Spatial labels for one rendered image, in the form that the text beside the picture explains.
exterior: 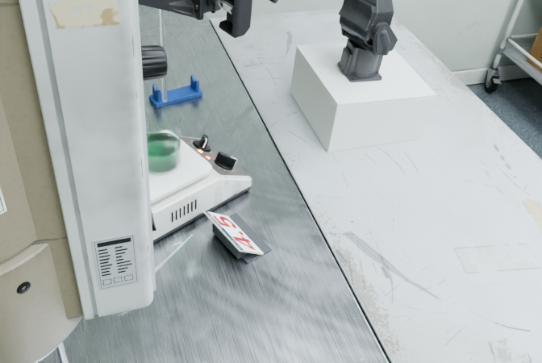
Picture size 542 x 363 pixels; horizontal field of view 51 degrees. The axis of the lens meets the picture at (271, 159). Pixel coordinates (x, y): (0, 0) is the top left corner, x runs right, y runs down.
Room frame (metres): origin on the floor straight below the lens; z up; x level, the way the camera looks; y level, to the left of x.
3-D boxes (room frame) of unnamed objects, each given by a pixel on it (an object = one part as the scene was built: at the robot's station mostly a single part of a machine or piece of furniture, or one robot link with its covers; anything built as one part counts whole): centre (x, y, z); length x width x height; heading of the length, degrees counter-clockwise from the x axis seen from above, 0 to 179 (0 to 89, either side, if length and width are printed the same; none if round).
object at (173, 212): (0.64, 0.15, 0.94); 0.22 x 0.13 x 0.08; 137
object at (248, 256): (0.57, 0.04, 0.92); 0.09 x 0.06 x 0.04; 43
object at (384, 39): (0.92, -0.14, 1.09); 0.09 x 0.07 x 0.06; 43
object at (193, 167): (0.63, 0.16, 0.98); 0.12 x 0.12 x 0.01; 47
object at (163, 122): (0.63, 0.16, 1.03); 0.07 x 0.06 x 0.08; 160
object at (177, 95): (0.92, 0.20, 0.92); 0.10 x 0.03 x 0.04; 127
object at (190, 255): (0.53, 0.11, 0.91); 0.06 x 0.06 x 0.02
